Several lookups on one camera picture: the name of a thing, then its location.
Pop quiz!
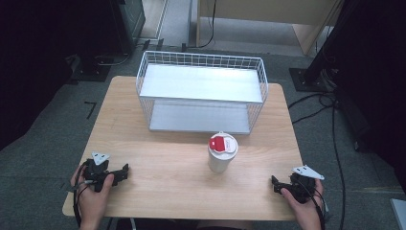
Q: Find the white cup with red lid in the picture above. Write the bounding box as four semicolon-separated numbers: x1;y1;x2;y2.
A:
207;130;239;174

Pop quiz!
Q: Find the white wire shelf rack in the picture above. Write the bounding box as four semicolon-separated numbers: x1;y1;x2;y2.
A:
135;50;269;136

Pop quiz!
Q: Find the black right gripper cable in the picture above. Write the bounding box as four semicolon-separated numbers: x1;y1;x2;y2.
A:
296;173;327;230

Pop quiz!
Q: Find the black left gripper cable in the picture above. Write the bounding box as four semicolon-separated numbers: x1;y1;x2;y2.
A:
72;161;97;228

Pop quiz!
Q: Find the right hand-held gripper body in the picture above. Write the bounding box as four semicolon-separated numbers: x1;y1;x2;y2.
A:
287;164;326;204

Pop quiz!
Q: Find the black metal stand with base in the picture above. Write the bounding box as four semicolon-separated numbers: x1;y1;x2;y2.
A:
288;0;360;94

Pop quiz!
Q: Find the black stand base plate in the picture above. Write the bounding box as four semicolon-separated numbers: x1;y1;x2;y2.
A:
70;55;132;83

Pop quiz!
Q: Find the long black floor cable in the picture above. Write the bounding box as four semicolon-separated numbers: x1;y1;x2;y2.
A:
287;91;348;230

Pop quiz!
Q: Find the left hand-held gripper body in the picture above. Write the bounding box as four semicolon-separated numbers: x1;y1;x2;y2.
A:
82;150;112;193

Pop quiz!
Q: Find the black cable under wooden furniture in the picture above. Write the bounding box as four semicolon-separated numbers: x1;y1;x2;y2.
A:
181;0;218;53

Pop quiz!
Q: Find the person's left hand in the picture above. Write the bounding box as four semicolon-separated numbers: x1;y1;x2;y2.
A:
70;163;115;230

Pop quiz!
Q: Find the pale flat box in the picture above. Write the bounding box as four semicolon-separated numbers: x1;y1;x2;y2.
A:
389;197;406;230

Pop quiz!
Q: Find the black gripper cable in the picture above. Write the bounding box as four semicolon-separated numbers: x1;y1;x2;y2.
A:
296;173;327;230
72;161;97;228

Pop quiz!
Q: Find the light wooden furniture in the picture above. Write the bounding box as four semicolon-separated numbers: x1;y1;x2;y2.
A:
195;0;346;56

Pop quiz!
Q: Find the dark cabinet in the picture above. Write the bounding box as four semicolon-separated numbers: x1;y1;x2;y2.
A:
108;0;147;56

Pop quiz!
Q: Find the person's right hand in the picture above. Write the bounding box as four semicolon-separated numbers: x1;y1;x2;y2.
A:
280;177;326;230

